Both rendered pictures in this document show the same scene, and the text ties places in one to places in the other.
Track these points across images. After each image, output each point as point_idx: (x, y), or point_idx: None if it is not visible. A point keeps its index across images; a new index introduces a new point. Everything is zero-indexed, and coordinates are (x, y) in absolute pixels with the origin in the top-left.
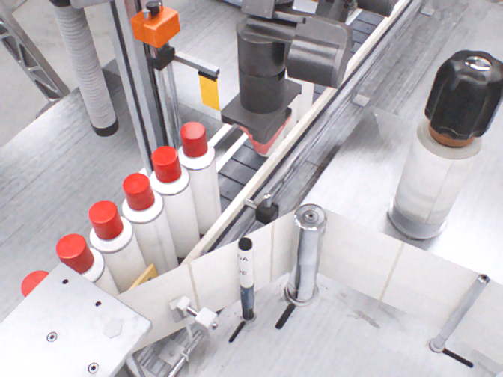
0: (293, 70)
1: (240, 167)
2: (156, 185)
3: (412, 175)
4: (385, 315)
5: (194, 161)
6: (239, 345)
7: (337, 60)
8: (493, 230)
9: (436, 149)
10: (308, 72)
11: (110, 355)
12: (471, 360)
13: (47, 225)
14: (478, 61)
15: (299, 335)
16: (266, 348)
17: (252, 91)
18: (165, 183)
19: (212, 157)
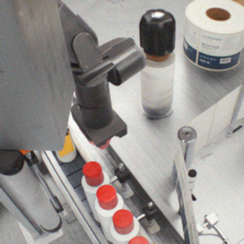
0: (124, 78)
1: (72, 176)
2: (113, 213)
3: (158, 86)
4: (207, 147)
5: (104, 182)
6: (197, 223)
7: (141, 53)
8: (179, 81)
9: (165, 63)
10: (132, 72)
11: None
12: (239, 124)
13: None
14: (157, 13)
15: (203, 191)
16: (205, 209)
17: (105, 113)
18: (115, 206)
19: (104, 172)
